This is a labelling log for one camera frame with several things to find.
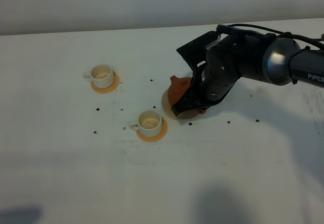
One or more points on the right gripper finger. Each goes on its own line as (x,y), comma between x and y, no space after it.
(189,101)

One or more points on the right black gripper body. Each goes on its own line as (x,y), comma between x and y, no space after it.
(218,73)

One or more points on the brown clay teapot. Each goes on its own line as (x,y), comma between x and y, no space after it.
(177,89)

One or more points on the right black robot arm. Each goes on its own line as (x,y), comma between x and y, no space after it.
(272,59)

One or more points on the cream round teapot saucer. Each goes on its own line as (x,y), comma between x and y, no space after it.
(168,111)

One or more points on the near orange round coaster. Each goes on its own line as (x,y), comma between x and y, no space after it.
(156,138)

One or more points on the orange round coaster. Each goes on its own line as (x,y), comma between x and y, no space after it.
(156,138)
(108,89)

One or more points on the near white teacup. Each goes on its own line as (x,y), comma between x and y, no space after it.
(149,123)

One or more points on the white teacup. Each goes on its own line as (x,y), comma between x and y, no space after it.
(149,123)
(102,76)

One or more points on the far orange round coaster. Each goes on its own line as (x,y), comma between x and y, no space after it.
(108,89)

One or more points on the far white teacup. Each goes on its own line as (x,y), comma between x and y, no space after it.
(102,76)

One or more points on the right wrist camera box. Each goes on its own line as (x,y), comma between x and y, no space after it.
(197,49)

